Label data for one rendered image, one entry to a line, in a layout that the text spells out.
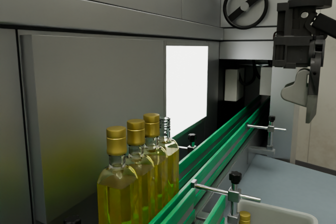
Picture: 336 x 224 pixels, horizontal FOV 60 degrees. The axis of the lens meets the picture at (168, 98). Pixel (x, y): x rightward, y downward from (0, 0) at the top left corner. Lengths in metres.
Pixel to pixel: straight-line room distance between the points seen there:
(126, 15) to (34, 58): 0.30
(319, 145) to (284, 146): 1.88
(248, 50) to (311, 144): 2.10
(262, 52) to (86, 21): 1.03
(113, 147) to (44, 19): 0.25
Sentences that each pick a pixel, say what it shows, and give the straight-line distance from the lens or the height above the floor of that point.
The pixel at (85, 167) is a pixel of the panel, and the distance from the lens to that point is 0.66.
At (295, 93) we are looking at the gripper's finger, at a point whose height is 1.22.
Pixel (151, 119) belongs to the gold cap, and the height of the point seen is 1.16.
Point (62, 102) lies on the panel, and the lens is 0.58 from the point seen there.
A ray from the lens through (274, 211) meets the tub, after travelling 0.96.
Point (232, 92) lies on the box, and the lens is 1.67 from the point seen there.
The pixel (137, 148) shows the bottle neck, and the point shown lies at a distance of 0.56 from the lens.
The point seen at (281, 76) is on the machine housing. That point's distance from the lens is 1.50.
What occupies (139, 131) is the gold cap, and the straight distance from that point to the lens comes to 0.55.
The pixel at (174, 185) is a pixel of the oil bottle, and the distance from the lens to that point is 0.70.
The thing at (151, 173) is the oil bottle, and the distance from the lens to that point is 0.59.
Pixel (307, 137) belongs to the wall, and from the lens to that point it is 3.45.
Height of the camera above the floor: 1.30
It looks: 10 degrees down
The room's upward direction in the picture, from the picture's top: straight up
